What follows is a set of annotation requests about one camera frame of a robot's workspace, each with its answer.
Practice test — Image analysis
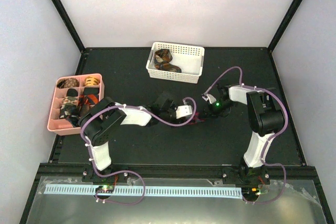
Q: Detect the orange navy striped tie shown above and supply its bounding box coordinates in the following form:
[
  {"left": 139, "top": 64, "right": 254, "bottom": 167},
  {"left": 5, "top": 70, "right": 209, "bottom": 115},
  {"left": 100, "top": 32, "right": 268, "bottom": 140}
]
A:
[{"left": 78, "top": 94, "right": 99, "bottom": 106}]

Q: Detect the brown patterned tie in basket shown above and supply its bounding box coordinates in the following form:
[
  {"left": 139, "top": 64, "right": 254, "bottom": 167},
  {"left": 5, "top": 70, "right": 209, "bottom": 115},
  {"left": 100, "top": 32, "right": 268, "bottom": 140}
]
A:
[{"left": 154, "top": 49, "right": 182, "bottom": 73}]

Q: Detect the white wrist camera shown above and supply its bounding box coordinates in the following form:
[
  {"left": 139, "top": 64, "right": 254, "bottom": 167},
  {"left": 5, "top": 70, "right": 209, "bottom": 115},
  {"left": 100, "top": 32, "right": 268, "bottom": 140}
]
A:
[
  {"left": 202, "top": 93, "right": 217, "bottom": 104},
  {"left": 175, "top": 105, "right": 193, "bottom": 119}
]

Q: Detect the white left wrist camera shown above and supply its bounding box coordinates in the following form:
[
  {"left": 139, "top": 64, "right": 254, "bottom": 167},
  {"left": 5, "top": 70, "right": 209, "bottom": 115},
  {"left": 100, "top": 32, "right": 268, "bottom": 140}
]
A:
[{"left": 175, "top": 105, "right": 193, "bottom": 119}]

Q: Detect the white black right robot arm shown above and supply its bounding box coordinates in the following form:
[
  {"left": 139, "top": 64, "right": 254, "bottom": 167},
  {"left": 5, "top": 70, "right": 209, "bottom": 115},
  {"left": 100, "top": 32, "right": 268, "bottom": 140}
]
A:
[{"left": 202, "top": 84, "right": 289, "bottom": 184}]

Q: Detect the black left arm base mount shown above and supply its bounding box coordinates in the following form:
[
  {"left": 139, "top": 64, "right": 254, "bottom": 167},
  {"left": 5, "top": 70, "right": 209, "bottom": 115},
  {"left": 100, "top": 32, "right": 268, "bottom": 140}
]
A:
[{"left": 81, "top": 165, "right": 130, "bottom": 185}]

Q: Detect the red navy striped tie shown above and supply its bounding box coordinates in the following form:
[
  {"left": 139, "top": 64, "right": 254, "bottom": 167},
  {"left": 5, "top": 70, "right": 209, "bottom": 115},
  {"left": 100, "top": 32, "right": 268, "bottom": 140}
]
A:
[{"left": 189, "top": 112, "right": 207, "bottom": 125}]

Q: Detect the brown monogram rolled tie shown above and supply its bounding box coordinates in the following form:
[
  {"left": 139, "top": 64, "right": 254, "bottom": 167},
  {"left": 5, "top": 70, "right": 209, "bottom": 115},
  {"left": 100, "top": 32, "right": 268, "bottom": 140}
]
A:
[{"left": 56, "top": 78, "right": 80, "bottom": 89}]

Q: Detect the pink divided organizer tray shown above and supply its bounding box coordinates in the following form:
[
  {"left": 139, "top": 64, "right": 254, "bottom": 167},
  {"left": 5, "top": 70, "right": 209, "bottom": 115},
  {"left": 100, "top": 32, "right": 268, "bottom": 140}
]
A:
[{"left": 47, "top": 73, "right": 104, "bottom": 136}]

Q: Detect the orange patterned rolled tie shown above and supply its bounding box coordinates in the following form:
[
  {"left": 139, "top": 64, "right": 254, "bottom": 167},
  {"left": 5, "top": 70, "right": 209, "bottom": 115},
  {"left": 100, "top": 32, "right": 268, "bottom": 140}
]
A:
[{"left": 84, "top": 76, "right": 100, "bottom": 87}]

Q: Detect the white perforated plastic basket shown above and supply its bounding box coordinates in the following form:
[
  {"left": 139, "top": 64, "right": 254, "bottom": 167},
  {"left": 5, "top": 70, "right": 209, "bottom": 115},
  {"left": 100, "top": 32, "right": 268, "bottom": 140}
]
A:
[{"left": 146, "top": 41, "right": 205, "bottom": 84}]

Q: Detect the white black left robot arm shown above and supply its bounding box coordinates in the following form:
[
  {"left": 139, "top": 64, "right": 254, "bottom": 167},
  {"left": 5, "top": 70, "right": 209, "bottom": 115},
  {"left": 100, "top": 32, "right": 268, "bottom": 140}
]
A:
[{"left": 78, "top": 92, "right": 197, "bottom": 182}]

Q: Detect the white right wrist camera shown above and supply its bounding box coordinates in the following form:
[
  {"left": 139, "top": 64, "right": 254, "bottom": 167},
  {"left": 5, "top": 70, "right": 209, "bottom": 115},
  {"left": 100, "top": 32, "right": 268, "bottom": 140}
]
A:
[{"left": 202, "top": 93, "right": 217, "bottom": 104}]

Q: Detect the light blue slotted cable duct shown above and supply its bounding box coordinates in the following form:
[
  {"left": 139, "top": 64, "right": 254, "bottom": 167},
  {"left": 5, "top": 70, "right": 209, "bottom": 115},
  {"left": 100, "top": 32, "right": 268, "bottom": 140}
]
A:
[{"left": 44, "top": 184, "right": 242, "bottom": 199}]

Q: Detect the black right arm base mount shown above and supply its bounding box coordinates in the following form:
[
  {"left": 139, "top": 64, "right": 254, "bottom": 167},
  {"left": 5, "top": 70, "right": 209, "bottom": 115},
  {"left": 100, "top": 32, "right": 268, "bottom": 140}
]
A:
[{"left": 222, "top": 165, "right": 270, "bottom": 186}]

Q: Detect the black rolled tie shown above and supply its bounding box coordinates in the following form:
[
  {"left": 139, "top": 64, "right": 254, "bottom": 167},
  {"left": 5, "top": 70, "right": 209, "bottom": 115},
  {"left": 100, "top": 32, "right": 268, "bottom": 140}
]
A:
[{"left": 66, "top": 88, "right": 78, "bottom": 97}]

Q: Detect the camouflage rolled tie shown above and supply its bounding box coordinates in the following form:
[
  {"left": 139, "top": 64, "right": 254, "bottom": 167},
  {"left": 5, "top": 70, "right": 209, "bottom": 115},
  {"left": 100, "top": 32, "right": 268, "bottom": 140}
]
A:
[{"left": 60, "top": 97, "right": 78, "bottom": 112}]

